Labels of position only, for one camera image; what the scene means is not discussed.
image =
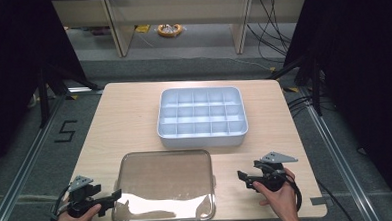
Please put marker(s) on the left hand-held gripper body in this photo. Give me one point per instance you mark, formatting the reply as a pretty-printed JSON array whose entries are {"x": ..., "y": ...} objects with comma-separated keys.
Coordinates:
[{"x": 82, "y": 195}]

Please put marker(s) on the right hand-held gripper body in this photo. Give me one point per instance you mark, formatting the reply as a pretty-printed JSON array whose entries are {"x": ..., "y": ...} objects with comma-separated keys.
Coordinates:
[{"x": 273, "y": 177}]

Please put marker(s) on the person's right hand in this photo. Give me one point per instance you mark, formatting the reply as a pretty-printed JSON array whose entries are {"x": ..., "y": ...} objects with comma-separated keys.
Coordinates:
[{"x": 283, "y": 201}]

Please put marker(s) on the grey tape strip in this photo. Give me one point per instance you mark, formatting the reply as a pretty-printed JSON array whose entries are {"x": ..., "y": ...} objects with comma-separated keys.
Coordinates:
[{"x": 318, "y": 201}]

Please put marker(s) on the white compartment storage box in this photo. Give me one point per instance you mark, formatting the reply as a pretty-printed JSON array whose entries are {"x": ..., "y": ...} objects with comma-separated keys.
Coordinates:
[{"x": 201, "y": 115}]

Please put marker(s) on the yellow floor tape piece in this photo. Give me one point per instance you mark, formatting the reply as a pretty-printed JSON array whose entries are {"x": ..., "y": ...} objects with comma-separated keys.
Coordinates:
[
  {"x": 72, "y": 97},
  {"x": 291, "y": 89}
]

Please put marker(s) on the black metal stand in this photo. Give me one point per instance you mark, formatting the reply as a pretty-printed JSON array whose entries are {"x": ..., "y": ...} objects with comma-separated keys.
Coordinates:
[
  {"x": 315, "y": 85},
  {"x": 44, "y": 97}
]

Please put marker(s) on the black curtain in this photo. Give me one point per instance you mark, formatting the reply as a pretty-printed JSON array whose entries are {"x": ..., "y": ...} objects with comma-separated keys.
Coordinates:
[
  {"x": 15, "y": 65},
  {"x": 365, "y": 66}
]

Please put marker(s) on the orange tape roll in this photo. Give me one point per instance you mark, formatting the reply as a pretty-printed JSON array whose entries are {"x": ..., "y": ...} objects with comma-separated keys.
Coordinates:
[{"x": 169, "y": 30}]

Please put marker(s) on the small yellow object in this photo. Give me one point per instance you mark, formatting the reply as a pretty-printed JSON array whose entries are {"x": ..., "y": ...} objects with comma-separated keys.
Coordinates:
[{"x": 142, "y": 28}]

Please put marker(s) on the aluminium floor rail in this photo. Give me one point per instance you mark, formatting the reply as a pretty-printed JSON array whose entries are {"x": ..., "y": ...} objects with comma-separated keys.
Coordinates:
[
  {"x": 26, "y": 158},
  {"x": 336, "y": 151}
]

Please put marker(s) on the beige wooden desk frame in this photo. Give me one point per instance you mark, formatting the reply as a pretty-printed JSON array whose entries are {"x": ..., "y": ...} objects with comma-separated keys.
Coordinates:
[{"x": 179, "y": 11}]

